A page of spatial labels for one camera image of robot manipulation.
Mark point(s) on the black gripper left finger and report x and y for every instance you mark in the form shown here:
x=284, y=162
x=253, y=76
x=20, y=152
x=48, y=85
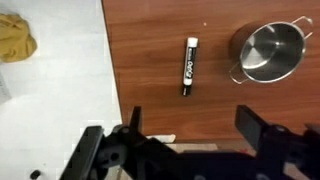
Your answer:
x=135, y=118

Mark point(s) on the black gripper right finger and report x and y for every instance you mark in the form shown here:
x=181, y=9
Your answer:
x=250, y=124

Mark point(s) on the black white dry-erase marker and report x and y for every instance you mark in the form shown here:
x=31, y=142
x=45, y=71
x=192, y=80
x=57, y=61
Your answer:
x=189, y=65

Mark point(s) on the small stainless steel pot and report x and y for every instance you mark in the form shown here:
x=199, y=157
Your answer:
x=271, y=53

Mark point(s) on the small white strip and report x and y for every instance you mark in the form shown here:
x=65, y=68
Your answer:
x=165, y=137

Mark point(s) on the small black floor object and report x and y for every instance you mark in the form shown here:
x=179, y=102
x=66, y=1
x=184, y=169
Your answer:
x=35, y=174

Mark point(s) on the crumpled yellow cloth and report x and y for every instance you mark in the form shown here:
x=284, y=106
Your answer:
x=15, y=40

